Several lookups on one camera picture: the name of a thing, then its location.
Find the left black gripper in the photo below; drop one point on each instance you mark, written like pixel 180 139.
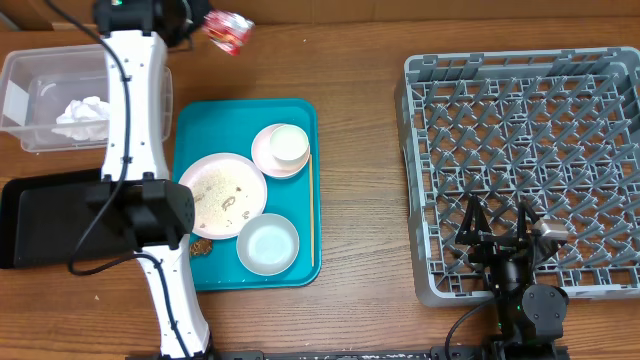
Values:
pixel 175 37

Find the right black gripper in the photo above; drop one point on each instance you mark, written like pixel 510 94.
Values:
pixel 490 246

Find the red snack wrapper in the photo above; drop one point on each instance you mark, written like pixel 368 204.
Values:
pixel 229 31

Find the white napkin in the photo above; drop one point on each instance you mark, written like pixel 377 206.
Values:
pixel 85 120

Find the large pink plate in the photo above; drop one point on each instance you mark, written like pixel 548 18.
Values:
pixel 228 190

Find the brown food scrap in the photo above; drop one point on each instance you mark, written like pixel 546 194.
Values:
pixel 201 247

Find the grey bowl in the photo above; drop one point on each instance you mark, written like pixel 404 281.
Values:
pixel 268 244

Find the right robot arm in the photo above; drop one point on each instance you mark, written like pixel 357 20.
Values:
pixel 530 316

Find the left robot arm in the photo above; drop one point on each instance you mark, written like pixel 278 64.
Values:
pixel 135 197

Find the grey dishwasher rack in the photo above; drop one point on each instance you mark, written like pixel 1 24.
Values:
pixel 558 129

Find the clear plastic waste bin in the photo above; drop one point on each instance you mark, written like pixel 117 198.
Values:
pixel 37 85

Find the small pink saucer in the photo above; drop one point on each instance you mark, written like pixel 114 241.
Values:
pixel 261 155

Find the teal serving tray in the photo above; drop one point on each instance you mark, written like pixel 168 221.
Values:
pixel 230 126

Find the white cup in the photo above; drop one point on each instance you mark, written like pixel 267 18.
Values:
pixel 289 145

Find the wooden chopstick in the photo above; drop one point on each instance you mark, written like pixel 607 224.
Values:
pixel 312 211

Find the black rectangular tray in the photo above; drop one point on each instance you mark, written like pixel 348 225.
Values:
pixel 43 217

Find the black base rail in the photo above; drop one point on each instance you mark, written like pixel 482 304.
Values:
pixel 435 353

